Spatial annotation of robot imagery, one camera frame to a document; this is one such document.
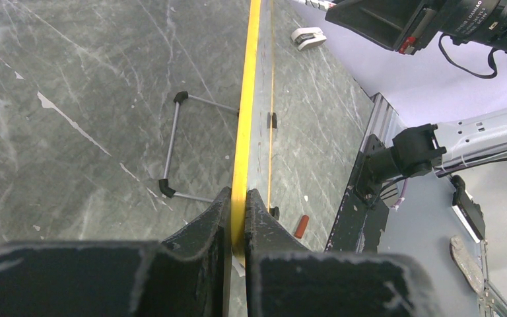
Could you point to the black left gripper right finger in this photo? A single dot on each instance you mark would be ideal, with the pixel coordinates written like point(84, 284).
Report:
point(284, 278)

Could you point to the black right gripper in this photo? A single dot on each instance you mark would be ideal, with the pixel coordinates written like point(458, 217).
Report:
point(406, 26)

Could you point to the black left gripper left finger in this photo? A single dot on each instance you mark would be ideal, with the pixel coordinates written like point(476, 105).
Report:
point(187, 274)

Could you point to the brown marker cap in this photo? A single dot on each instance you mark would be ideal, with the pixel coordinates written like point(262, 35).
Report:
point(301, 227)

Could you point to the white marker pen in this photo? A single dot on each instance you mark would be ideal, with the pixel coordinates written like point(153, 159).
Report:
point(317, 4)

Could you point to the yellow framed whiteboard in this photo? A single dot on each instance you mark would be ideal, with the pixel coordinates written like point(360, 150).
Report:
point(254, 142)

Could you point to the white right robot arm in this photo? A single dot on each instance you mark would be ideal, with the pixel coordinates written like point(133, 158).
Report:
point(417, 151)

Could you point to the black whiteboard foot left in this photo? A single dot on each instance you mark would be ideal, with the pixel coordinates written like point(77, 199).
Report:
point(275, 213)

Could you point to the black whiteboard foot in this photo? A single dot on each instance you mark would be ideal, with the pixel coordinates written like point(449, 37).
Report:
point(275, 213)
point(271, 120)

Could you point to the white whiteboard eraser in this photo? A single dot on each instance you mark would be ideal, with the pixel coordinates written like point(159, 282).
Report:
point(307, 38)

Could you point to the black whiteboard foot right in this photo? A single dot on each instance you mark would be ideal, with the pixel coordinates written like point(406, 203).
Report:
point(271, 120)

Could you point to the grey oval patch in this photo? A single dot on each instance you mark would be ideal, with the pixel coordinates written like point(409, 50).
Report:
point(467, 265)

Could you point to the black flat device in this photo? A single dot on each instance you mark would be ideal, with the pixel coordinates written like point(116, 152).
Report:
point(467, 210)

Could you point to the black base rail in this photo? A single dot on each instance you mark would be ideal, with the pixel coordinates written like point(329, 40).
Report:
point(357, 226)

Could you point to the grey wire whiteboard stand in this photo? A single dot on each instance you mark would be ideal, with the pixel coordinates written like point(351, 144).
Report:
point(164, 183)

